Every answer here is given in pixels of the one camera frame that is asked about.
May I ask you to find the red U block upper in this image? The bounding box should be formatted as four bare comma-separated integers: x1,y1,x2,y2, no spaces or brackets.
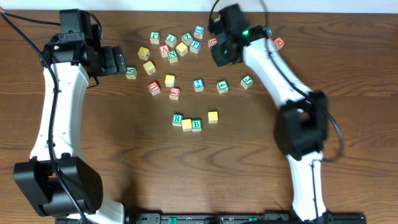
208,38,218,49

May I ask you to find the red u block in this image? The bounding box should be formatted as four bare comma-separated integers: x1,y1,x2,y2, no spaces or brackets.
208,38,218,49
147,81,161,96

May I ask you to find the blue block top centre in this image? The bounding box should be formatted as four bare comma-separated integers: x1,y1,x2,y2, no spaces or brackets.
194,26,205,39

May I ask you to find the green 4 block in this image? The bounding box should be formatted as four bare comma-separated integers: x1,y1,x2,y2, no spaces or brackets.
216,80,229,94

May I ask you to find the green L block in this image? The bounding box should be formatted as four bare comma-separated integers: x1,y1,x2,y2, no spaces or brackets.
165,34,177,48

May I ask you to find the yellow block near N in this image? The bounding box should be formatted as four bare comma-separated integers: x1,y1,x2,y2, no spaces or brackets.
176,42,188,57

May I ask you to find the red block bottom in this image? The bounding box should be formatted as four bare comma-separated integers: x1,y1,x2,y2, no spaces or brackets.
169,87,180,100

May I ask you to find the green N block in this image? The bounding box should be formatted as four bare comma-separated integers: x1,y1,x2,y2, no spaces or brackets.
167,50,178,63

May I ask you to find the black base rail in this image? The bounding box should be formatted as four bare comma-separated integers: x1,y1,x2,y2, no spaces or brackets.
124,212,367,224

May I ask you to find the yellow block above red pair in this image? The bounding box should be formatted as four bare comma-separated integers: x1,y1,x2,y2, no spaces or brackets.
165,75,175,88

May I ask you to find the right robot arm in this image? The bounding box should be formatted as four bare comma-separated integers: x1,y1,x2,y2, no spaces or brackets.
208,4,328,223

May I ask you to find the green R block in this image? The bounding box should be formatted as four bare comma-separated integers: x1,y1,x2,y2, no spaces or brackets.
172,114,183,126

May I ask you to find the green J block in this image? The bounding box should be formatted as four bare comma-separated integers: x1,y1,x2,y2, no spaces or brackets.
241,75,254,89

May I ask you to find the red M block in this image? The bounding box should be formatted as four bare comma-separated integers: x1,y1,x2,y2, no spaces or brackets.
273,37,285,51

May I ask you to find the yellow block lower left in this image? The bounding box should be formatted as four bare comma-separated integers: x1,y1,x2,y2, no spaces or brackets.
143,60,156,75

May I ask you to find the green B block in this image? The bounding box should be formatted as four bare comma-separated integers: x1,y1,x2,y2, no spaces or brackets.
192,119,202,132

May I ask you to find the red U block lower left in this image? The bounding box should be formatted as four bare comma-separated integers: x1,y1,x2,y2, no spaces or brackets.
147,81,161,96

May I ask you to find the blue P block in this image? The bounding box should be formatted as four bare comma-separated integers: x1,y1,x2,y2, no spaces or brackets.
190,40,201,54

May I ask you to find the blue 2 block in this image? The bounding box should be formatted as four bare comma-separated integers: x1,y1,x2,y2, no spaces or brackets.
193,78,204,92

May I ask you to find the green V block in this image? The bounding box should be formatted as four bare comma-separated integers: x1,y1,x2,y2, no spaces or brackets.
125,67,137,79

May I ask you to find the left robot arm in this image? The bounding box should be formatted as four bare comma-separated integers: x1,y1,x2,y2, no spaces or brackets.
14,9,132,223

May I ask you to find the yellow block far left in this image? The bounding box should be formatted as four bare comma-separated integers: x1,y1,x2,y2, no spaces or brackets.
137,47,150,60

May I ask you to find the green Z block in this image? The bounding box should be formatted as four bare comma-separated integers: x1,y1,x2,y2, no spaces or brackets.
182,32,193,46

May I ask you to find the red A block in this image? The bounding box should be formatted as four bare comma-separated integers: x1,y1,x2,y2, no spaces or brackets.
159,45,170,58

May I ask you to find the yellow O block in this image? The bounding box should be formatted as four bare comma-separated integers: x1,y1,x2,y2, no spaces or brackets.
208,111,218,123
182,119,192,131

